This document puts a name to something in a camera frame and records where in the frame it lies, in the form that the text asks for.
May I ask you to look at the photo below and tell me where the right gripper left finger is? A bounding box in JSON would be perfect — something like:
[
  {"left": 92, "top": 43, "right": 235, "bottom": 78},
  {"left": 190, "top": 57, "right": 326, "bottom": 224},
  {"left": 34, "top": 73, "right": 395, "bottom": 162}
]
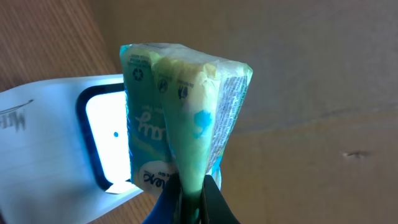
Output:
[{"left": 142, "top": 174, "right": 181, "bottom": 224}]

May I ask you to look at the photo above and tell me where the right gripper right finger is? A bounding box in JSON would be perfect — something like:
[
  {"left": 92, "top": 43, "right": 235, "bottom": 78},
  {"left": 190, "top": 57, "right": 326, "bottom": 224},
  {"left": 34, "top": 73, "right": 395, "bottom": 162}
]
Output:
[{"left": 200, "top": 175, "right": 240, "bottom": 224}]

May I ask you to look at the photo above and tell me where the teal tissue pack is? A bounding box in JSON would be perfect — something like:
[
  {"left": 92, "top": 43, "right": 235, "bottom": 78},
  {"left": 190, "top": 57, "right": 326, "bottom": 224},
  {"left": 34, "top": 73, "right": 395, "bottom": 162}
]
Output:
[{"left": 119, "top": 42, "right": 254, "bottom": 200}]

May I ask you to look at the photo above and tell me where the white barcode scanner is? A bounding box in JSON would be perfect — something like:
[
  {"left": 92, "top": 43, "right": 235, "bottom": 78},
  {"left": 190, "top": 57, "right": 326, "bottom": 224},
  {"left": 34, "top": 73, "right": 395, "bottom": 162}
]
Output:
[{"left": 1, "top": 74, "right": 141, "bottom": 223}]

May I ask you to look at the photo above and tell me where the cardboard strip at back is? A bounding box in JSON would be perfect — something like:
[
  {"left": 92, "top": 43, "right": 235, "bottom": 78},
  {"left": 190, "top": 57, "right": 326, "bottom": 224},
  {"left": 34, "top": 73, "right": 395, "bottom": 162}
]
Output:
[{"left": 90, "top": 0, "right": 397, "bottom": 223}]

